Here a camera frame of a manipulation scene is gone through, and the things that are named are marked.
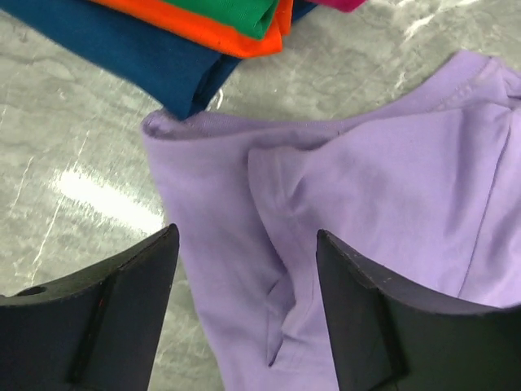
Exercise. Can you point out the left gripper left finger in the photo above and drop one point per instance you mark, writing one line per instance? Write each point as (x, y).
(95, 329)

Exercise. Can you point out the folded navy blue t shirt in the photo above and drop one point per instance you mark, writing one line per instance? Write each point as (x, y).
(181, 75)

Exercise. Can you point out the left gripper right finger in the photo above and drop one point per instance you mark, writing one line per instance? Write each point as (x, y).
(389, 333)

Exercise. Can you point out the lavender t shirt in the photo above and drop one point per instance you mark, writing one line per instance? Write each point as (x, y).
(428, 186)

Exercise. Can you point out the folded green t shirt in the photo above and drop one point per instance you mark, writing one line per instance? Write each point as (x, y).
(249, 17)

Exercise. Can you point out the folded orange t shirt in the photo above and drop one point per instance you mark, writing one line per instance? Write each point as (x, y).
(207, 32)

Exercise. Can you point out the folded pink t shirt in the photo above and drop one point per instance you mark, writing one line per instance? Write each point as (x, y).
(345, 6)

